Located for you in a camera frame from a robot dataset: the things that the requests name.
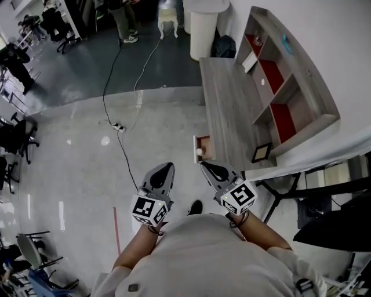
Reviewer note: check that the white power strip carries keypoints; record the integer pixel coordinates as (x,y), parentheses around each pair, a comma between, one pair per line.
(119,127)

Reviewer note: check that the person's white shirt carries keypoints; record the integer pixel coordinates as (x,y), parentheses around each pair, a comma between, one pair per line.
(208,261)

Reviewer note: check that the white stool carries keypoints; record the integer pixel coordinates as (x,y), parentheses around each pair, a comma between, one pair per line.
(168,16)

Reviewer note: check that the person's black shoe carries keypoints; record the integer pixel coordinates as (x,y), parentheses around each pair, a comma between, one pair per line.
(196,206)

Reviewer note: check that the white box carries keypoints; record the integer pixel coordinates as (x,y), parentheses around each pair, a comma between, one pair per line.
(249,62)

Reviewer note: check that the black bag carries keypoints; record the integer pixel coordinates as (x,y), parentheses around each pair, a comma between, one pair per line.
(224,46)

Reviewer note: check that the black picture frame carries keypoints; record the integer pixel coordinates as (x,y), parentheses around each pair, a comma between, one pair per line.
(261,152)

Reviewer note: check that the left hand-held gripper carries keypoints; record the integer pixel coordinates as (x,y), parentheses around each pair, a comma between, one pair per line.
(147,209)

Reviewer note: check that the person's right forearm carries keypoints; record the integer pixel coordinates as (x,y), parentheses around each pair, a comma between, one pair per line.
(261,232)

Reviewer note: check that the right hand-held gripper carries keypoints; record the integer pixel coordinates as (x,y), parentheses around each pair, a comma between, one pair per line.
(237,197)

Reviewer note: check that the black wrist band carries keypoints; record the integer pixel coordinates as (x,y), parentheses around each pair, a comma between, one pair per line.
(242,221)
(155,231)

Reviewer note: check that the black monitor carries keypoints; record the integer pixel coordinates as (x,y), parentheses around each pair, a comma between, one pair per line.
(333,229)

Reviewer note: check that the person's left forearm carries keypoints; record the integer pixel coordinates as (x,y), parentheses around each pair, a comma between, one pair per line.
(136,249)

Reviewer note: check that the red wooden drawer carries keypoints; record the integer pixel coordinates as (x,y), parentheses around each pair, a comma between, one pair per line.
(207,142)

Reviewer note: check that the gray chair with black frame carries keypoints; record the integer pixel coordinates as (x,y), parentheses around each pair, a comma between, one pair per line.
(27,249)

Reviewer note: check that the gray wooden shelf unit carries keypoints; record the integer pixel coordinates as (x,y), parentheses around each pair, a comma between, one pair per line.
(304,87)

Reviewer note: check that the white cylinder pedestal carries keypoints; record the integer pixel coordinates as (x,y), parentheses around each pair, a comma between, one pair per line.
(203,29)

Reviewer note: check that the white table with black legs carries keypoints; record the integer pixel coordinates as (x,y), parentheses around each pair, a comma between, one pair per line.
(304,162)

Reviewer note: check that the black office chair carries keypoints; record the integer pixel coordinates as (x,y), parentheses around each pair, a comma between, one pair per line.
(20,136)
(7,174)
(59,29)

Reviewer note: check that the gray wooden desk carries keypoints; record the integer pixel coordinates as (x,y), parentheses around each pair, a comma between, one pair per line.
(229,110)

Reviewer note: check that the teal object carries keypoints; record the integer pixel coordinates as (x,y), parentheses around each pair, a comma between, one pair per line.
(287,43)

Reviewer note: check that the clear glass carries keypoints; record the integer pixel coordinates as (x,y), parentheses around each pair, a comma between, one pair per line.
(258,39)

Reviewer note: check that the white ball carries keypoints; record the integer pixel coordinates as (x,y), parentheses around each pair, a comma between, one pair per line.
(200,151)

